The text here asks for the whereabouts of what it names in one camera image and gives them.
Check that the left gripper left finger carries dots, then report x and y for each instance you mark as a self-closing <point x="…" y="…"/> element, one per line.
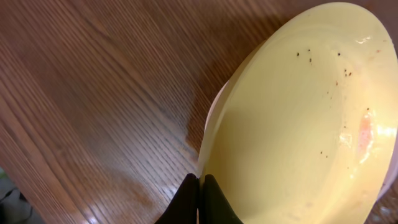
<point x="183" y="207"/>

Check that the white front plate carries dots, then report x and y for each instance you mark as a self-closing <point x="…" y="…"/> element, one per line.
<point x="391" y="172"/>

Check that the yellow-green plate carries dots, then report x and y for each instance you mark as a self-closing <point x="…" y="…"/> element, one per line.
<point x="304" y="130"/>

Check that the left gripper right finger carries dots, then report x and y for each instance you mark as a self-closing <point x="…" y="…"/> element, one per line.
<point x="215" y="208"/>

